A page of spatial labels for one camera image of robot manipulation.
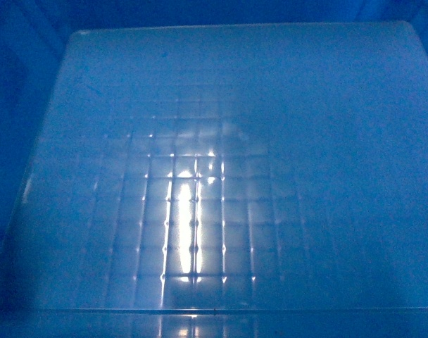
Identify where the large blue plastic crate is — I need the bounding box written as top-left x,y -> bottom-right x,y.
0,1 -> 428,337

